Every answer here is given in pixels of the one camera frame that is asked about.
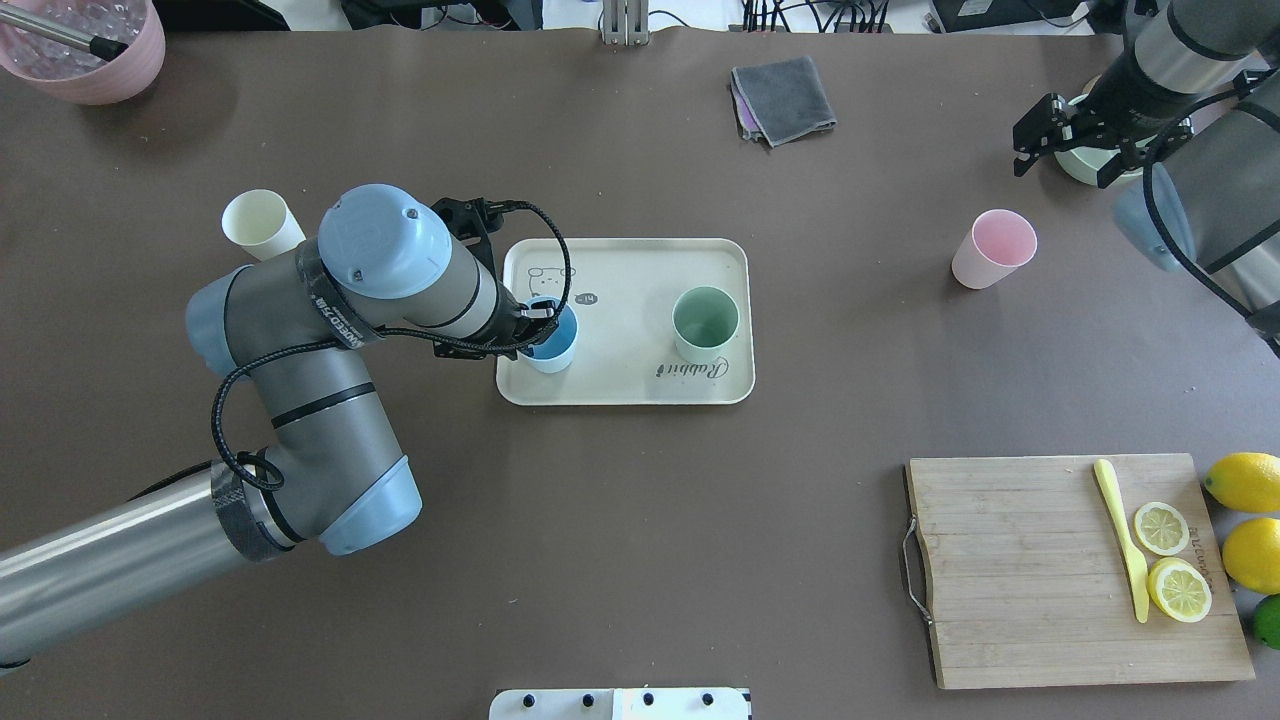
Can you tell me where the pink bowl with ice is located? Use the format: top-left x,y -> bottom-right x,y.
1,1 -> 166,105

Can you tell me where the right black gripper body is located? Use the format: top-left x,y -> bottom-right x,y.
1012,90 -> 1196,188

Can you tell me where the pink plastic cup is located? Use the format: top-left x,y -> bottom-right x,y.
951,209 -> 1039,290

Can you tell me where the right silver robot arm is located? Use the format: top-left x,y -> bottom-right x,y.
1012,1 -> 1279,350

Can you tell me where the steel muddler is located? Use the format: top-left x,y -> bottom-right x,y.
1,3 -> 129,61

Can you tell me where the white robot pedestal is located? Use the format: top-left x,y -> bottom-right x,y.
488,685 -> 753,719

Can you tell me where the bamboo cutting board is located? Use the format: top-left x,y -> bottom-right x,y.
904,454 -> 1254,691

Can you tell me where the halved lemon piece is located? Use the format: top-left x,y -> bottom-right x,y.
1132,501 -> 1190,557
1147,557 -> 1213,623

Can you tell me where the yellow lemon left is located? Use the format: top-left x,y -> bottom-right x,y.
1221,518 -> 1279,594

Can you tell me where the cream plastic cup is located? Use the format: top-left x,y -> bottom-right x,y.
221,190 -> 306,261

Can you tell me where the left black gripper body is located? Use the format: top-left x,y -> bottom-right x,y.
430,199 -> 559,359

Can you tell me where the yellow plastic knife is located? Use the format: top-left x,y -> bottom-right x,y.
1093,457 -> 1151,624

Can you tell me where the grey folded cloth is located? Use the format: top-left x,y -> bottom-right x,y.
730,55 -> 837,149

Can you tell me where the yellow lemon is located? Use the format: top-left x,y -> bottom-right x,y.
1221,518 -> 1279,594
1203,452 -> 1279,514

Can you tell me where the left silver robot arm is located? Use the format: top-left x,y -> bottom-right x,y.
1,184 -> 563,673

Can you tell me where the green lime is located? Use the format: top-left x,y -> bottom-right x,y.
1251,594 -> 1280,651

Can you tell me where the beige rabbit tray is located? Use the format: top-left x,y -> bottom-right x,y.
495,238 -> 755,406

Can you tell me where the green plastic cup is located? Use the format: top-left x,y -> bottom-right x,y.
672,286 -> 740,364

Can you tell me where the green bowl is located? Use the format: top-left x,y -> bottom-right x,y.
1053,95 -> 1142,188

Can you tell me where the yellow lemon right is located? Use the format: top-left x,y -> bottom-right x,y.
1203,452 -> 1279,514

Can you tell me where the blue plastic cup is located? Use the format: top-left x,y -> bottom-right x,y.
520,305 -> 580,374

